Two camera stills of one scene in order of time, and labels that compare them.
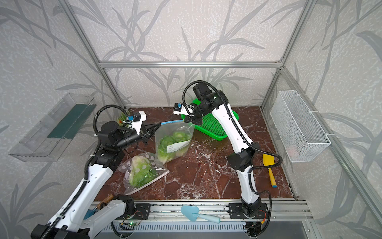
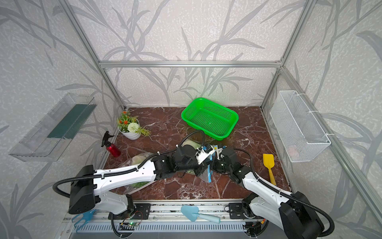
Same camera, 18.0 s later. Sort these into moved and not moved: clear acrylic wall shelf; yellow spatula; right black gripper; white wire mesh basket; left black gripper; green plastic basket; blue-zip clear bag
Moved: blue-zip clear bag; right black gripper; left black gripper
Not moved: white wire mesh basket; green plastic basket; clear acrylic wall shelf; yellow spatula
